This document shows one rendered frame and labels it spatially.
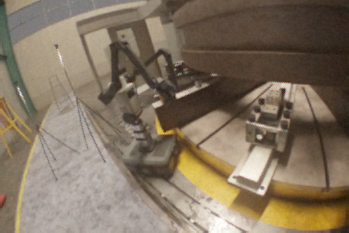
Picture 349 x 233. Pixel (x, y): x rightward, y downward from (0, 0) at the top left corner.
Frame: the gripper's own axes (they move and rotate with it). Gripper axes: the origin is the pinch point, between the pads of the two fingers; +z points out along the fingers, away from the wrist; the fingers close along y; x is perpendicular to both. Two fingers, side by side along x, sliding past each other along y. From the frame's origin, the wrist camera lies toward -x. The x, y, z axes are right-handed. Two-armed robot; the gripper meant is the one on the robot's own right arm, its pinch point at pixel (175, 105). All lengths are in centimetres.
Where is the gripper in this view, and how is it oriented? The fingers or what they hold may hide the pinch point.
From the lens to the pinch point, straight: 115.8
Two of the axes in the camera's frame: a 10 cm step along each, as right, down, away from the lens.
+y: 2.4, -4.7, 8.5
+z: 7.0, 6.9, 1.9
